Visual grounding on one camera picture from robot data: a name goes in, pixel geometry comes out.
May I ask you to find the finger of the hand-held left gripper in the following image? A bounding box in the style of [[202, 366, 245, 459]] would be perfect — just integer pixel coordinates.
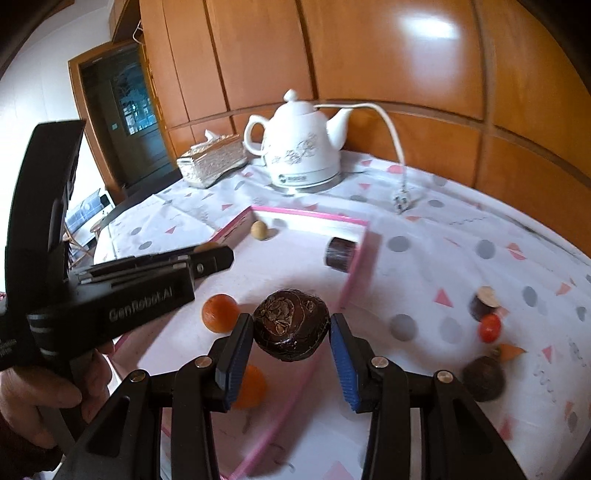
[[69, 244, 235, 281]]

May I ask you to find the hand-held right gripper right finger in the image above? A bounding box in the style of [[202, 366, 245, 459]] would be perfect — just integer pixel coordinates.
[[329, 313, 527, 480]]

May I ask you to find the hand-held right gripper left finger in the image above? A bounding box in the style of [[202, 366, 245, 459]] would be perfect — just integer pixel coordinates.
[[60, 313, 254, 480]]

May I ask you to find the orange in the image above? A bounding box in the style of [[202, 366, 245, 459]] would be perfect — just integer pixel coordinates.
[[231, 364, 269, 409], [202, 294, 241, 333]]

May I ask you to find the dark water chestnut patterned top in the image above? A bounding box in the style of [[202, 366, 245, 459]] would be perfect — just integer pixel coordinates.
[[252, 288, 331, 361]]

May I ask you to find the pink shallow tray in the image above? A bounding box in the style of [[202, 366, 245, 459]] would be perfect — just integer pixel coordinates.
[[111, 205, 382, 480]]

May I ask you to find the dark sugarcane piece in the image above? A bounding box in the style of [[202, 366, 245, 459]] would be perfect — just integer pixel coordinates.
[[324, 237, 358, 271]]

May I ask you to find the person's left forearm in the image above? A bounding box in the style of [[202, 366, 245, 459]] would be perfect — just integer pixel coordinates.
[[0, 413, 65, 480]]

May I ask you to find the person's left hand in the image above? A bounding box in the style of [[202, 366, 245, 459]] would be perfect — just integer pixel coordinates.
[[0, 340, 115, 449]]

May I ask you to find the beige tissue box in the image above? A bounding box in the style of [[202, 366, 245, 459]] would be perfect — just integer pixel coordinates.
[[177, 130, 250, 188]]

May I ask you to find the dark glass door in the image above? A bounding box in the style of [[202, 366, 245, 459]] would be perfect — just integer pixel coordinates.
[[68, 42, 183, 195]]

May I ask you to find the white floral electric kettle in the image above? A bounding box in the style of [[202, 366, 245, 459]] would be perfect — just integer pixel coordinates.
[[243, 89, 355, 195]]

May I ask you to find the red tomato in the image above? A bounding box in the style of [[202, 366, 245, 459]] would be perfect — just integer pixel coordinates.
[[479, 314, 502, 343]]

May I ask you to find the sugarcane piece with pale end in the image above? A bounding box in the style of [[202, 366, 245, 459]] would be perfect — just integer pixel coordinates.
[[469, 286, 502, 322]]

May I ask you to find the white patterned tablecloth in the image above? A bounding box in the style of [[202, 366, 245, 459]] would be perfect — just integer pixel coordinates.
[[92, 150, 591, 480]]

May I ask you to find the wooden wardrobe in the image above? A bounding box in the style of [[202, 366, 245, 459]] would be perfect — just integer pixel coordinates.
[[111, 0, 591, 259]]

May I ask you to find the white kettle power cable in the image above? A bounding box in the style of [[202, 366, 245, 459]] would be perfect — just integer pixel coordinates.
[[316, 102, 416, 215]]

